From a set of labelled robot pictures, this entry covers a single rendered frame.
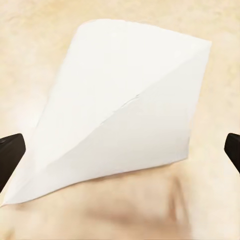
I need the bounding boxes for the paper coffee filter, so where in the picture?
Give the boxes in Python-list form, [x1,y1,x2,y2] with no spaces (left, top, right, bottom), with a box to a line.
[0,19,211,207]

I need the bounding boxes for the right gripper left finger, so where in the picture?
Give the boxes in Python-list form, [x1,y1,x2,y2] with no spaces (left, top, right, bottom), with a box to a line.
[0,133,26,193]

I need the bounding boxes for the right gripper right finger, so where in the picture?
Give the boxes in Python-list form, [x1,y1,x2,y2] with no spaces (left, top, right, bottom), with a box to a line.
[224,132,240,173]

